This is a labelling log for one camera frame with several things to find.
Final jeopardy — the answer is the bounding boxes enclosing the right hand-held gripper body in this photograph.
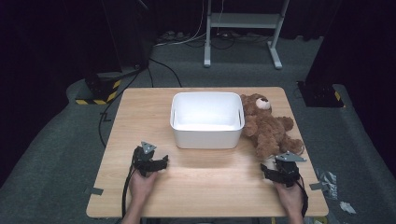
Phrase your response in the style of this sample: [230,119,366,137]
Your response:
[274,150,307,189]

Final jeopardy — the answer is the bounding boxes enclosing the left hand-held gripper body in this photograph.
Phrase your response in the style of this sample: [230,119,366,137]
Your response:
[132,141,161,178]

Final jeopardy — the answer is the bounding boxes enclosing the brown teddy bear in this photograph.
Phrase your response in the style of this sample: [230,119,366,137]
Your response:
[239,92,304,160]

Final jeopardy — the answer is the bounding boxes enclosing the white plastic bin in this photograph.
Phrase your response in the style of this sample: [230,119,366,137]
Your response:
[169,91,246,150]

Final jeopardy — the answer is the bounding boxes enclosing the person's right hand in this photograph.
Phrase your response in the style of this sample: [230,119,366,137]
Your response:
[274,181,305,217]

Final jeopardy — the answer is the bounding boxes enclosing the person's left hand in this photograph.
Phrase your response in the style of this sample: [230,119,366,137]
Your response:
[128,169,160,207]

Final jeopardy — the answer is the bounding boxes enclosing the flat grey tape piece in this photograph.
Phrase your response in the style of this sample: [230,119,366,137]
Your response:
[85,186,105,197]
[309,181,327,191]

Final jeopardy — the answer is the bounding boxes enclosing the large crumpled grey tape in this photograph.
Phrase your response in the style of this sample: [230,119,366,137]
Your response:
[316,168,339,201]

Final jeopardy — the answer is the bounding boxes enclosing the small crumpled grey tape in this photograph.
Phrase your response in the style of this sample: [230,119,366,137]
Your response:
[338,201,357,216]

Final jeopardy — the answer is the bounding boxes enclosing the black yellow striped stand base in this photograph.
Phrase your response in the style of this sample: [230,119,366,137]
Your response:
[75,72,122,106]

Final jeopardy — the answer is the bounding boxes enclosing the black stand base yellow corner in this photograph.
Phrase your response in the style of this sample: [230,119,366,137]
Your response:
[296,80,346,109]

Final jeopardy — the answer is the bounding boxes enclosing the grey metal stand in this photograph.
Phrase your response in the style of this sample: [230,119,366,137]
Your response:
[203,0,291,70]

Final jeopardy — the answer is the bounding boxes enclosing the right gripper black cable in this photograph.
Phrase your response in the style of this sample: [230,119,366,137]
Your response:
[295,178,310,218]

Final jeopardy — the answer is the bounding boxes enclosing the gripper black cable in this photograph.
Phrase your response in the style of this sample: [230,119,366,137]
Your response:
[295,178,310,218]
[120,155,138,219]

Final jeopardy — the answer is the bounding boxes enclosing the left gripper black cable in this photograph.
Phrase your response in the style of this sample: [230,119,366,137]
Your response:
[120,155,138,219]

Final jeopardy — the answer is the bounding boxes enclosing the long black floor cable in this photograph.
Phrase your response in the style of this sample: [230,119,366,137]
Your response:
[97,66,144,148]

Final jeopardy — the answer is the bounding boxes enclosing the short black floor cable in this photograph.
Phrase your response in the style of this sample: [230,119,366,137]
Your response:
[148,57,183,89]

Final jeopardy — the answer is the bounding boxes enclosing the white cable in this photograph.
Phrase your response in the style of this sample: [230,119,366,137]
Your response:
[153,0,208,49]

